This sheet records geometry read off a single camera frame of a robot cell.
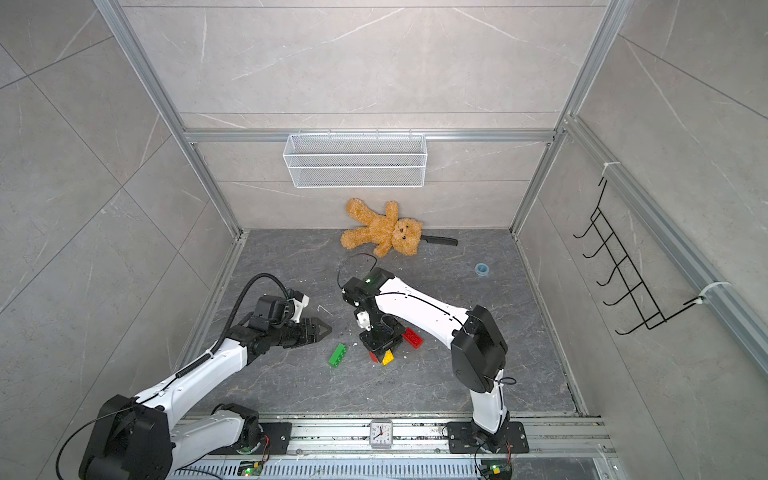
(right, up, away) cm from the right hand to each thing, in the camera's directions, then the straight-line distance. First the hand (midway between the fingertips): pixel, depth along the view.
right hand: (388, 355), depth 77 cm
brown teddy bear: (0, +35, +33) cm, 48 cm away
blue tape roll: (+34, +21, +31) cm, 50 cm away
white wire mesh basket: (-13, +59, +24) cm, 65 cm away
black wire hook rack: (+55, +14, -15) cm, 59 cm away
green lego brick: (-15, -3, +9) cm, 18 cm away
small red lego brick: (-4, 0, -2) cm, 4 cm away
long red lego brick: (+8, +1, +13) cm, 15 cm away
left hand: (-18, +6, +7) cm, 20 cm away
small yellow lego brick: (0, 0, -2) cm, 2 cm away
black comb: (+24, +32, +42) cm, 58 cm away
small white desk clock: (-2, -19, -4) cm, 19 cm away
